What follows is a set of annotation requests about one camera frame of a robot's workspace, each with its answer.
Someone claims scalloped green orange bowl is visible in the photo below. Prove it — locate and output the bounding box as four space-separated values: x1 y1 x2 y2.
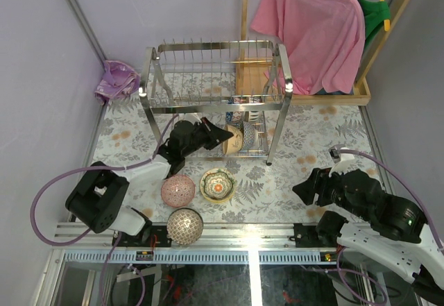
203 171 234 201

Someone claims blue triangle patterned bowl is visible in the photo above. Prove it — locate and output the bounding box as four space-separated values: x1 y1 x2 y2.
225 112 244 130

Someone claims brown lattice patterned bowl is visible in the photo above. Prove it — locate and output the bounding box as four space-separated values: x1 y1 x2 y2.
166 208 204 245

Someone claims green t-shirt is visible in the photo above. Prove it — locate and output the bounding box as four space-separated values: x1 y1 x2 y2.
357 0 391 49

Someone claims yellow rimmed floral bowl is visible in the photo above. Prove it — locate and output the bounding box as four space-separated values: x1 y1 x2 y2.
199 168 237 203

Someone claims striped white bowl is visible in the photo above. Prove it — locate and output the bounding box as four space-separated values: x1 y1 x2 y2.
247 97 261 123

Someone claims red diamond white bowl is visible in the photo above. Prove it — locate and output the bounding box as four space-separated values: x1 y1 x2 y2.
231 96 248 104

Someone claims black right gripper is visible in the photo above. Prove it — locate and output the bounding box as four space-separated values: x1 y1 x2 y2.
290 163 370 220

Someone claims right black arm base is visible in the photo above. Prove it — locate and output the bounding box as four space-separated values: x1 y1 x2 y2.
291 223 344 248

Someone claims purple crumpled cloth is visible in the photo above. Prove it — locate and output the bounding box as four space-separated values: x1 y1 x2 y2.
94 60 141 105

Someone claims aluminium rail frame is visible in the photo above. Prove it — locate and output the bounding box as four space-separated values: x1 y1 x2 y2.
34 104 444 306

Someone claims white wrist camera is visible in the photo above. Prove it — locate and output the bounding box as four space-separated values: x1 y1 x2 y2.
329 144 355 176
179 113 202 124

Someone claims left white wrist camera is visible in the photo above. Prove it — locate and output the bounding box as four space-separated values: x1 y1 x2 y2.
179 113 202 124

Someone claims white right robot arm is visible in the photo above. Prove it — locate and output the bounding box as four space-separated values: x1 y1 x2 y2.
292 168 443 305

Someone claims red patterned bowl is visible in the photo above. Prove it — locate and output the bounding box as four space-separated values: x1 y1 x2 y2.
161 175 196 207

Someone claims pink t-shirt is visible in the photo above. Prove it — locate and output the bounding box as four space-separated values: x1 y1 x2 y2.
250 0 365 95

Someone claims tan yellow bowl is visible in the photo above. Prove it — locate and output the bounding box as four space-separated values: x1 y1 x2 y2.
223 124 244 155

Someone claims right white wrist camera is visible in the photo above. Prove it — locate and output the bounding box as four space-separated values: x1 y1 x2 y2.
329 144 355 176

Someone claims wooden clothes stand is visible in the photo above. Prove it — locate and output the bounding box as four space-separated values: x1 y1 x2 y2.
236 0 410 106

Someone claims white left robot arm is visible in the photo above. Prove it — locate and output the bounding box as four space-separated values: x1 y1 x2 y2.
65 117 234 247

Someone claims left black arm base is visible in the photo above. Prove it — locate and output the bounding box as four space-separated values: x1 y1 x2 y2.
117 225 172 248

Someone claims steel two-tier dish rack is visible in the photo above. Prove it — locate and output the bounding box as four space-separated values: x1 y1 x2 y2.
138 40 293 165

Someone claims black white patterned bowl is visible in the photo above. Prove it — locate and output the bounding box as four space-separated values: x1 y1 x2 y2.
241 121 257 151

